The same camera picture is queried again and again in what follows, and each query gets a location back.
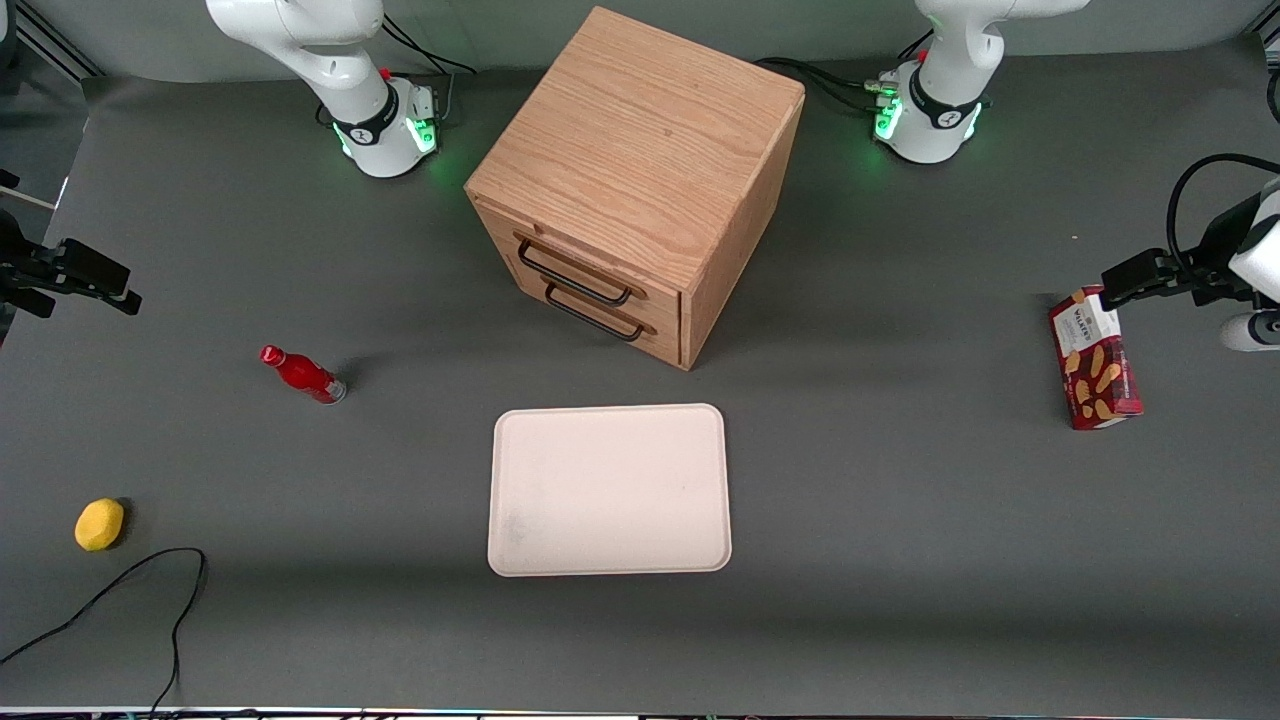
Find oak wooden drawer cabinet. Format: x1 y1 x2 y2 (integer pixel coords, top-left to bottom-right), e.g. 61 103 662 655
464 6 807 372

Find red shortbread cookie box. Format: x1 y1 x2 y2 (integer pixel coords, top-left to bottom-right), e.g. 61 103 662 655
1048 285 1144 432

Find red bottle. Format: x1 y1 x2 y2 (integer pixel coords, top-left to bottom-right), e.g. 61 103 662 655
259 345 348 406

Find yellow lemon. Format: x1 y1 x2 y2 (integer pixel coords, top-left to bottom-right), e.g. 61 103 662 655
74 498 126 553

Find cream plastic tray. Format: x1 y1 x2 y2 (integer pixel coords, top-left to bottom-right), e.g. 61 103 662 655
487 403 733 578

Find black looped left wrist cable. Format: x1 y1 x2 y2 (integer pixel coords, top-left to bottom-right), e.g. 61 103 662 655
1165 153 1280 283

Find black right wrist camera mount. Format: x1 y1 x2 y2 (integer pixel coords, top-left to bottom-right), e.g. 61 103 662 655
0 210 59 321

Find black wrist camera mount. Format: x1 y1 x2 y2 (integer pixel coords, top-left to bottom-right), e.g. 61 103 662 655
1195 190 1263 306
0 210 59 321

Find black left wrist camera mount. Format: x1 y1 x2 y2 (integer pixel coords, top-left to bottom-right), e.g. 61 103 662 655
1195 190 1263 306

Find thin black cable on table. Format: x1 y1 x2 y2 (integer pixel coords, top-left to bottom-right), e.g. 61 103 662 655
0 547 208 716

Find black cables at left arm base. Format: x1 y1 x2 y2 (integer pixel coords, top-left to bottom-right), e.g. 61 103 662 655
755 57 896 116

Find black cables at arm base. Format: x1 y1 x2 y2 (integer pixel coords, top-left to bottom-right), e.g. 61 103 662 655
755 57 896 116
380 12 479 123

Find black cables at right arm base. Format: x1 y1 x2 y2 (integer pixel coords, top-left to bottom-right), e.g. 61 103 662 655
380 12 479 123

